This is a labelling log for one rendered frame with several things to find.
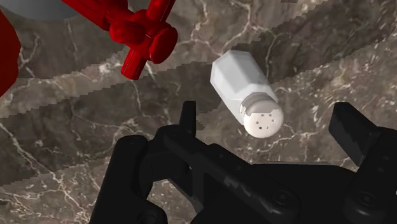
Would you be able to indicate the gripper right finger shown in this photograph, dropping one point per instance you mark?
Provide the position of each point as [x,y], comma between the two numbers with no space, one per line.
[372,173]

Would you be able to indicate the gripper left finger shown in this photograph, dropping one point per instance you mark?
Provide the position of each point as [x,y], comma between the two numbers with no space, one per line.
[186,149]

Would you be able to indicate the white salt shaker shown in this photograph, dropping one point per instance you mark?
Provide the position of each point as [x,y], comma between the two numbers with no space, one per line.
[240,82]

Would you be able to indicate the red cross-shaped jointed object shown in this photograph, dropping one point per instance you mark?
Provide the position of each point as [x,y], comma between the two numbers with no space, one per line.
[139,29]

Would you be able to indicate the red rounded object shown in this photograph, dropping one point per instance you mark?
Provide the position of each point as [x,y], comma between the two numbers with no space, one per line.
[7,59]

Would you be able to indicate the grey round object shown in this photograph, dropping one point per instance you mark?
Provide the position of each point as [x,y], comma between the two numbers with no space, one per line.
[34,9]

